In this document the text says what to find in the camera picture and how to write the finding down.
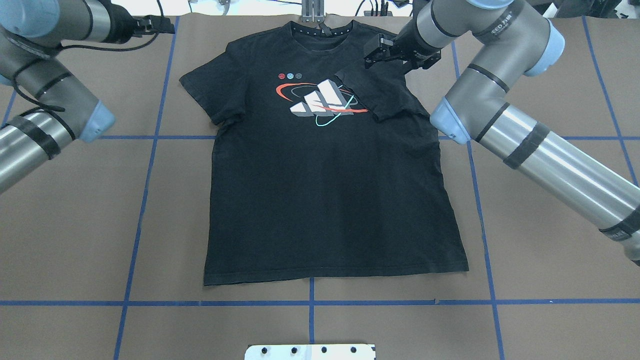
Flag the black graphic t-shirt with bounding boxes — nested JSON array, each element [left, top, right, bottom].
[[179, 20, 469, 286]]

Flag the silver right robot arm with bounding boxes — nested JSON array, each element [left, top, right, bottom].
[[363, 0, 639, 265]]

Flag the white pedestal base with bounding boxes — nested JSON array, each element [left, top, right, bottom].
[[244, 343, 377, 360]]

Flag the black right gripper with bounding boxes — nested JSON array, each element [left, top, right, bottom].
[[363, 30, 442, 71]]

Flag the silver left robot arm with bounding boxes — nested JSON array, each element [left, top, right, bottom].
[[0, 0, 175, 192]]

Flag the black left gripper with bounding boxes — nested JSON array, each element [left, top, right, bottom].
[[112, 7, 175, 43]]

